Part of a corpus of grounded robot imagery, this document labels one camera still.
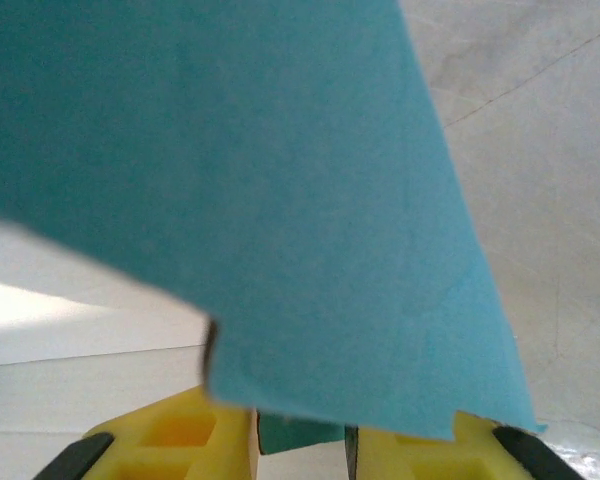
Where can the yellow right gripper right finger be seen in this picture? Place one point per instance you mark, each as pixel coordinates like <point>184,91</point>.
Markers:
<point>430,460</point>

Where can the blue paper box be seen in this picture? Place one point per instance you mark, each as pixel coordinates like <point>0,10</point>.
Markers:
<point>280,200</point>

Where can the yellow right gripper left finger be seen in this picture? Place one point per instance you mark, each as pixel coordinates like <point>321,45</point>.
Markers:
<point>180,440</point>

